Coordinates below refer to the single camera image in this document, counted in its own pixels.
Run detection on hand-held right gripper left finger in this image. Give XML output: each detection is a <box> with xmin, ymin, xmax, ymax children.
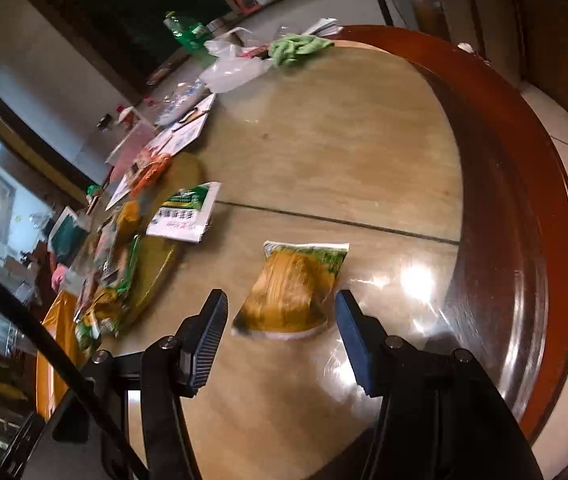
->
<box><xmin>81</xmin><ymin>288</ymin><xmax>230</xmax><ymax>480</ymax></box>

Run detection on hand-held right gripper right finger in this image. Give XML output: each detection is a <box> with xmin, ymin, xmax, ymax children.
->
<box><xmin>335</xmin><ymin>289</ymin><xmax>546</xmax><ymax>480</ymax></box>

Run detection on yellow snack packet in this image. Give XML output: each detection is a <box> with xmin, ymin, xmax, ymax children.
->
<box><xmin>230</xmin><ymin>241</ymin><xmax>351</xmax><ymax>341</ymax></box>

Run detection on yellow cardboard tray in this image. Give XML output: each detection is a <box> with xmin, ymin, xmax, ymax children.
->
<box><xmin>35</xmin><ymin>287</ymin><xmax>95</xmax><ymax>421</ymax></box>

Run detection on pile of mixed snack packs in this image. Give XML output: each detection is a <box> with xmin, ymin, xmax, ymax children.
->
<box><xmin>71</xmin><ymin>200</ymin><xmax>142</xmax><ymax>356</ymax></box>

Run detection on white green snack packet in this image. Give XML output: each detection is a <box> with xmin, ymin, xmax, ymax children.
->
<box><xmin>145</xmin><ymin>181</ymin><xmax>222</xmax><ymax>244</ymax></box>

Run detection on gold round turntable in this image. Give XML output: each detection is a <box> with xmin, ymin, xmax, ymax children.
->
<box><xmin>109</xmin><ymin>152</ymin><xmax>206</xmax><ymax>336</ymax></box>

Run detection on pink cloth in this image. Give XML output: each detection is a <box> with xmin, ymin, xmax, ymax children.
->
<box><xmin>50</xmin><ymin>266</ymin><xmax>72</xmax><ymax>293</ymax></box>

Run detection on dark teal box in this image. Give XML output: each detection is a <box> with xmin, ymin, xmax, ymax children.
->
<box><xmin>48</xmin><ymin>206</ymin><xmax>90</xmax><ymax>267</ymax></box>

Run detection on orange snack pack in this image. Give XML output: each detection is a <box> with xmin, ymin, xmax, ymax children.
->
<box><xmin>126</xmin><ymin>152</ymin><xmax>172</xmax><ymax>196</ymax></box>

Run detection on pink paper sheet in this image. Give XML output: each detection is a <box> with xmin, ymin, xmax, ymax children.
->
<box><xmin>105</xmin><ymin>120</ymin><xmax>157</xmax><ymax>168</ymax></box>

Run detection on printed paper flyer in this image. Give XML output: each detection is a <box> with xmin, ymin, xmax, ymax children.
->
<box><xmin>141</xmin><ymin>92</ymin><xmax>217</xmax><ymax>158</ymax></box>

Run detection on clear plastic bag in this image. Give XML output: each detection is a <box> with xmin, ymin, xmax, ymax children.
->
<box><xmin>199</xmin><ymin>40</ymin><xmax>275</xmax><ymax>93</ymax></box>

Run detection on green cloth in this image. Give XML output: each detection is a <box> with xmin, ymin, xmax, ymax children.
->
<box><xmin>268</xmin><ymin>34</ymin><xmax>336</xmax><ymax>67</ymax></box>

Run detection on green glass bottle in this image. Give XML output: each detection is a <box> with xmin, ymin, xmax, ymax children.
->
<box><xmin>164</xmin><ymin>11</ymin><xmax>215</xmax><ymax>53</ymax></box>

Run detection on white folded papers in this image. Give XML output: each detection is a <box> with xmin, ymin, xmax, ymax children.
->
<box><xmin>304</xmin><ymin>17</ymin><xmax>341</xmax><ymax>38</ymax></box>

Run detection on black cable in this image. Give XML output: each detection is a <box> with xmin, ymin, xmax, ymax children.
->
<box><xmin>0</xmin><ymin>259</ymin><xmax>150</xmax><ymax>480</ymax></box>

